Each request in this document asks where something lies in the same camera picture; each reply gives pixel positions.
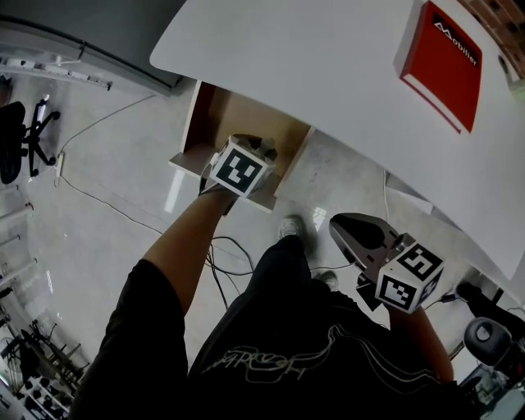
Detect black round stool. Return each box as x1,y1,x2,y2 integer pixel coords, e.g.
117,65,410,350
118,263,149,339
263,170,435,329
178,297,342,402
455,281,525,371

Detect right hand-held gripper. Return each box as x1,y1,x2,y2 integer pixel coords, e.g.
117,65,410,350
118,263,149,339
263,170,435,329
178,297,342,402
328,212,446,315

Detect grey refrigerator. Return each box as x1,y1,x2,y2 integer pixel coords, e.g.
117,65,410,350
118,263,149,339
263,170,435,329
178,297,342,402
0,0,190,98

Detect person's black printed t-shirt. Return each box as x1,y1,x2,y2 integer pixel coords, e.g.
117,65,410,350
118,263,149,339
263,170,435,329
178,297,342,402
69,258,485,420

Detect person's right forearm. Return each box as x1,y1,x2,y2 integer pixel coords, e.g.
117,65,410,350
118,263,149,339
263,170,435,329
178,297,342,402
386,304,456,383

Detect person's black trouser leg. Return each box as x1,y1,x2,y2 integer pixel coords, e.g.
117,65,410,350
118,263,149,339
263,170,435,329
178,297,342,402
245,234,313,304

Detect red book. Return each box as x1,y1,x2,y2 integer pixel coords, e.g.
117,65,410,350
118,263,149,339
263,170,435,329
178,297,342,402
392,0,485,135

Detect person's grey shoe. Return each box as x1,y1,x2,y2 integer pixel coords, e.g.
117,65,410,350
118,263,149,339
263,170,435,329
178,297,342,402
313,270,340,293
277,214,305,240

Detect white floor cable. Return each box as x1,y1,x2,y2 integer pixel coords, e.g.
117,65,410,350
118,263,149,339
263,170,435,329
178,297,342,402
59,94,158,153

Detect white desk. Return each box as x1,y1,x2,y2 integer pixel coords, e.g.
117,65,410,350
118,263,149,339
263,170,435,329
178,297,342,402
148,0,525,282

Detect person's left forearm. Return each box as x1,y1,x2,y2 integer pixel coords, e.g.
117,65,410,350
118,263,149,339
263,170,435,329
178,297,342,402
141,189,240,317

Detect black floor cable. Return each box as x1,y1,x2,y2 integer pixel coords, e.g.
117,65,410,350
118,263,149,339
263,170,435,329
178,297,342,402
60,175,356,311

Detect white drawer with brown inside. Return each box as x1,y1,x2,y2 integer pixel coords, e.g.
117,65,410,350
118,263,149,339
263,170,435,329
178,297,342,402
167,80,317,215

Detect black office chair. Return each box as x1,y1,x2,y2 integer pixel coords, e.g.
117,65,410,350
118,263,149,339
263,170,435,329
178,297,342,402
0,93,62,186

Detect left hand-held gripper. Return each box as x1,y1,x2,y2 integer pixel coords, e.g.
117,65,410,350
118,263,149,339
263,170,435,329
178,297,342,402
198,132,279,216

